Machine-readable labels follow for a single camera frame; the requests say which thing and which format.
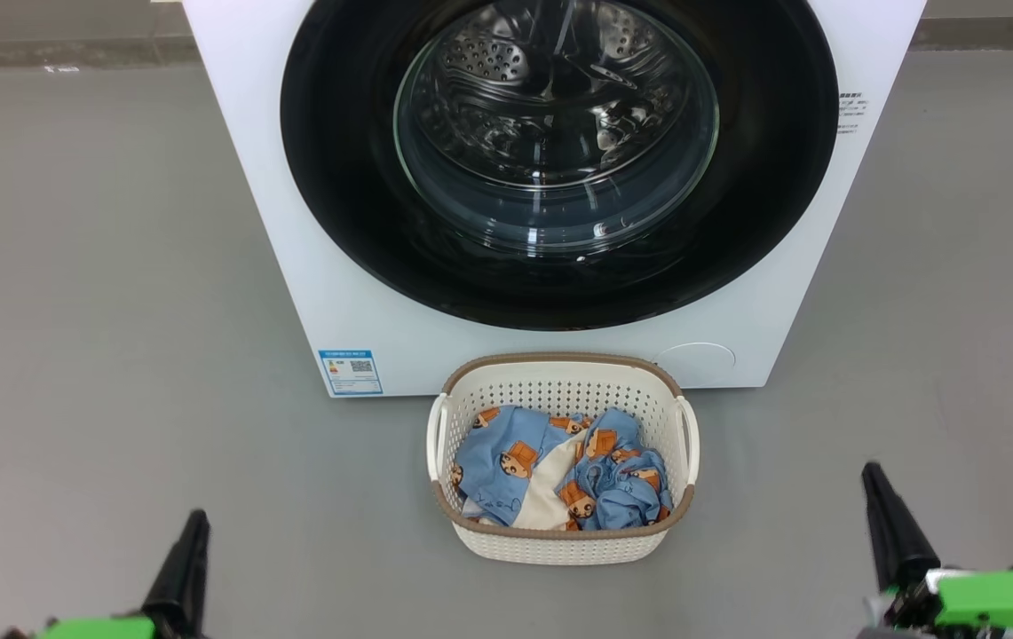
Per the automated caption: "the blue bear-print shirt cream lining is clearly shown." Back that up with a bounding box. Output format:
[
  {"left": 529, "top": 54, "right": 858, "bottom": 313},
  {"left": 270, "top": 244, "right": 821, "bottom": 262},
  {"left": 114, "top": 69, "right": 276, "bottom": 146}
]
[{"left": 451, "top": 406, "right": 591, "bottom": 532}]

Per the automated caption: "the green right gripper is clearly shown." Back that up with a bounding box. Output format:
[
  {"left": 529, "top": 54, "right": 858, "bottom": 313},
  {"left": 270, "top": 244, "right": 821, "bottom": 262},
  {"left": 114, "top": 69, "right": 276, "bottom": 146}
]
[{"left": 861, "top": 461, "right": 1013, "bottom": 639}]

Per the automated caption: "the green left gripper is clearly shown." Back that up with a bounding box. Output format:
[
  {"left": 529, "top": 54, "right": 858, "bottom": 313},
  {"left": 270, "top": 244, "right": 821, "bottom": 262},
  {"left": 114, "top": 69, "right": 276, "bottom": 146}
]
[{"left": 0, "top": 509, "right": 210, "bottom": 639}]

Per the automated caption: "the black round glass washer door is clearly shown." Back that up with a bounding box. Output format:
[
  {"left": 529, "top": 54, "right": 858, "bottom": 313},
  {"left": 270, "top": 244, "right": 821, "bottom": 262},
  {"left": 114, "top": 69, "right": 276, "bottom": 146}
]
[{"left": 280, "top": 0, "right": 840, "bottom": 331}]

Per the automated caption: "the blue bear-print garment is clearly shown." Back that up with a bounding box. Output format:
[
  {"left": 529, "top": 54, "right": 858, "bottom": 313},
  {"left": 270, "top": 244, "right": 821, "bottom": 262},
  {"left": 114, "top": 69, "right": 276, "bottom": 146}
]
[{"left": 557, "top": 407, "right": 674, "bottom": 532}]

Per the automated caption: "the white front-load washing machine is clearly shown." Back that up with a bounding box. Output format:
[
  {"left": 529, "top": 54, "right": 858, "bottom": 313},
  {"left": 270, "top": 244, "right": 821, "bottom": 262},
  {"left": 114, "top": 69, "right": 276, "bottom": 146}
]
[{"left": 182, "top": 0, "right": 927, "bottom": 398}]

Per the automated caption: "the round white filter cover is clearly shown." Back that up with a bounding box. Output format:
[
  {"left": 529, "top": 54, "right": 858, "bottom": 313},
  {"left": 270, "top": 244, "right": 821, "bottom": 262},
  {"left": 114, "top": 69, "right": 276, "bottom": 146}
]
[{"left": 655, "top": 343, "right": 736, "bottom": 388}]

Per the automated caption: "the cream perforated laundry basket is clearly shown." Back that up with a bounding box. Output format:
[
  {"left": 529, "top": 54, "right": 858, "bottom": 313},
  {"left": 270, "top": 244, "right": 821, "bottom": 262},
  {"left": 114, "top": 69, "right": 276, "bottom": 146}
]
[{"left": 425, "top": 352, "right": 700, "bottom": 566}]

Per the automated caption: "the small printed text label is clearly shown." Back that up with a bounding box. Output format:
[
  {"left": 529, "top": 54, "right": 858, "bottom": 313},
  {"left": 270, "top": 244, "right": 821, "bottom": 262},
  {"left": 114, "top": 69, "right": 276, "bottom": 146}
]
[{"left": 836, "top": 89, "right": 869, "bottom": 136}]

